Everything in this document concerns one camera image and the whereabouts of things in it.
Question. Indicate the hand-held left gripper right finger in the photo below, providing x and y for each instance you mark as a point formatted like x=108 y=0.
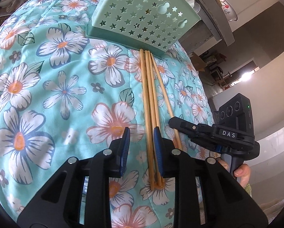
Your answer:
x=157 y=152

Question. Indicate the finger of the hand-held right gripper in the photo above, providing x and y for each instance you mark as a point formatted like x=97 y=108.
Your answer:
x=194 y=133

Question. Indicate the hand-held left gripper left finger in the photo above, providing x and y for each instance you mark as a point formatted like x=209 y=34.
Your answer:
x=124 y=147

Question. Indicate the green perforated utensil holder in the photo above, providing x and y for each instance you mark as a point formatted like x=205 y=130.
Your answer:
x=132 y=4

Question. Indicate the person's right hand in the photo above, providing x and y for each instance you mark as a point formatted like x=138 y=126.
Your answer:
x=243 y=174

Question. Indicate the floral turquoise blanket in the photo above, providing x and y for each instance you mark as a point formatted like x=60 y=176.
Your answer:
x=61 y=99

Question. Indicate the concrete kitchen counter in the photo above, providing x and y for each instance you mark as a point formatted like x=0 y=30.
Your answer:
x=218 y=26

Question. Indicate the floral enamel bowl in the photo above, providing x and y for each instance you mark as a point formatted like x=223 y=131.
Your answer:
x=225 y=7

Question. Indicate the plastic bag with contents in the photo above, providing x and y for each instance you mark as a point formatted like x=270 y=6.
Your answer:
x=14 y=1

